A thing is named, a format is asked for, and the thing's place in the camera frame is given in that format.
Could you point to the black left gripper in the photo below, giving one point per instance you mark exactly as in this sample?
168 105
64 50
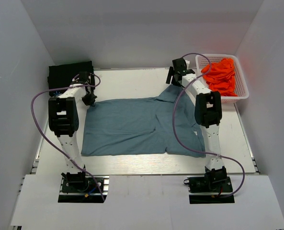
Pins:
90 101

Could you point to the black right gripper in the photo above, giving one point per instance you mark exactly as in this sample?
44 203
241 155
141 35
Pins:
171 74

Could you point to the teal blue t-shirt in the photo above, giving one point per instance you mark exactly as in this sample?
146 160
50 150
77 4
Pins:
142 126

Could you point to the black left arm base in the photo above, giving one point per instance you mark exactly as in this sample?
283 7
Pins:
80 188

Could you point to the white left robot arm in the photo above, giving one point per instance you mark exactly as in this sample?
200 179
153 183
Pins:
63 118

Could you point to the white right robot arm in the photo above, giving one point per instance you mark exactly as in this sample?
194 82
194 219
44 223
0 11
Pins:
208 114

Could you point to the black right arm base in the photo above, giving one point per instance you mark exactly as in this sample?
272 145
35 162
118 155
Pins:
212 188

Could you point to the folded black t-shirt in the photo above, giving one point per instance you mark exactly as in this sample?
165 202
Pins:
61 76

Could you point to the crumpled orange t-shirt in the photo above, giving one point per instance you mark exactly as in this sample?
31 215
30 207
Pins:
221 77

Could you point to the white plastic mesh basket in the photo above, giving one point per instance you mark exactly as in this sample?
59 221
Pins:
241 89

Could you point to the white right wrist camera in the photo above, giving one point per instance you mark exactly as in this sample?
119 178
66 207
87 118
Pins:
187 62

